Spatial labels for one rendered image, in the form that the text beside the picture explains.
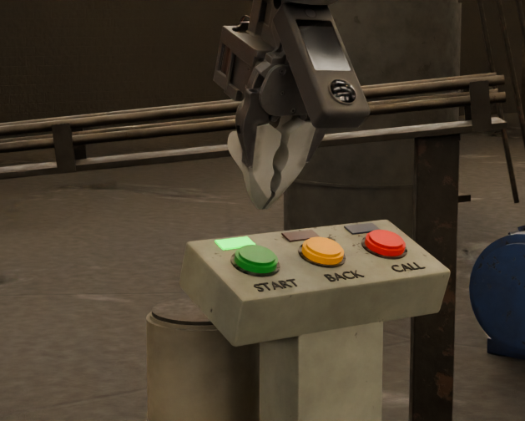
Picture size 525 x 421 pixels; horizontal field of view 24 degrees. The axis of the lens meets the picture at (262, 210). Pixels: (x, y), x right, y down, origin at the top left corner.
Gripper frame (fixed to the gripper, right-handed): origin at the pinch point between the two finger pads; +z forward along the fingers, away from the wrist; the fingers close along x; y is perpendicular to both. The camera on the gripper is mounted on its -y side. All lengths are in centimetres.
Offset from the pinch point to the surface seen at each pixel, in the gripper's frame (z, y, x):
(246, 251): 5.6, 0.6, 0.8
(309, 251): 5.9, -0.3, -5.7
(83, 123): 10.8, 40.7, -0.9
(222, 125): 7.8, 31.8, -14.4
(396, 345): 111, 113, -131
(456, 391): 99, 78, -118
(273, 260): 5.6, -1.4, -0.9
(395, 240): 5.6, -0.5, -15.7
